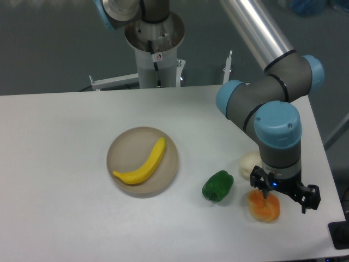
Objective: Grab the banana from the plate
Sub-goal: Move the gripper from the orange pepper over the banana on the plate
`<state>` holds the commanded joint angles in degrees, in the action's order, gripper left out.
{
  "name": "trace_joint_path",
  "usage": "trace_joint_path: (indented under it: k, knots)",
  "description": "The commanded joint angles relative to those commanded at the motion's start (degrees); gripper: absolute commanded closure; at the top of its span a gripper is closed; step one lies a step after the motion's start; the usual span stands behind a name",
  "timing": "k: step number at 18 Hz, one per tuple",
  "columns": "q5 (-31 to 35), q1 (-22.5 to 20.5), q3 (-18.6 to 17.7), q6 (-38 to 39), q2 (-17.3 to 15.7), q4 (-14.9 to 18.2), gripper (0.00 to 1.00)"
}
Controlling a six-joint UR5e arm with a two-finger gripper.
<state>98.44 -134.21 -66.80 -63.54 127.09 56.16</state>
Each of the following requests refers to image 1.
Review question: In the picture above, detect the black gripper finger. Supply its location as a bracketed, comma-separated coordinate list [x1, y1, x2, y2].
[290, 184, 320, 214]
[250, 165, 274, 199]

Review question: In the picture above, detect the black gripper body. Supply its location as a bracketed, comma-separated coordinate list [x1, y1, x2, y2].
[263, 169, 303, 194]

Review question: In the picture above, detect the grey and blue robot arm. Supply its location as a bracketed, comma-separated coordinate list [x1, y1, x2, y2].
[95, 1, 324, 211]

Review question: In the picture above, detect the yellow toy banana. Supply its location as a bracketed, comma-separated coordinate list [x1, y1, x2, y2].
[112, 137, 166, 184]

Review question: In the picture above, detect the beige round plate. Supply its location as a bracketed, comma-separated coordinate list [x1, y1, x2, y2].
[106, 127, 179, 197]

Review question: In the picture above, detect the white toy garlic bulb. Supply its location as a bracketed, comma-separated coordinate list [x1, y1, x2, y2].
[239, 151, 262, 180]

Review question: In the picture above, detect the orange toy bread roll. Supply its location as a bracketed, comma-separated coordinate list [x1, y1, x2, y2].
[248, 189, 280, 223]

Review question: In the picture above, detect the black device at table edge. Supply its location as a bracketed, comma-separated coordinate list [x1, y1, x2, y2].
[328, 221, 348, 250]

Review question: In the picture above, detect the green toy bell pepper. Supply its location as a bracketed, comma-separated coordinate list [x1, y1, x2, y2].
[201, 170, 234, 203]

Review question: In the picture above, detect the blue plastic bag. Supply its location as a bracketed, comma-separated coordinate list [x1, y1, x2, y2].
[286, 0, 348, 17]

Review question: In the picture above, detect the grey metal frame leg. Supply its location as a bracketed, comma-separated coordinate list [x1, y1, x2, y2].
[323, 113, 349, 151]

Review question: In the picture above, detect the white metal bracket right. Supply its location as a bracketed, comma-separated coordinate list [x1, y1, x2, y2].
[222, 50, 233, 85]

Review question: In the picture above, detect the white metal bracket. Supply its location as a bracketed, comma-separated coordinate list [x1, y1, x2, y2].
[222, 50, 233, 85]
[89, 73, 139, 91]

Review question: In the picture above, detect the black cable on pedestal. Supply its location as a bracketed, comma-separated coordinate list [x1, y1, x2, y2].
[147, 40, 163, 88]

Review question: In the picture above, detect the white metal bracket left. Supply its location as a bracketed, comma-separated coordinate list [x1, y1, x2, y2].
[89, 73, 139, 91]

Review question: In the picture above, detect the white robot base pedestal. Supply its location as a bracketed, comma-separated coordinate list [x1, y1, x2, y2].
[125, 11, 185, 89]

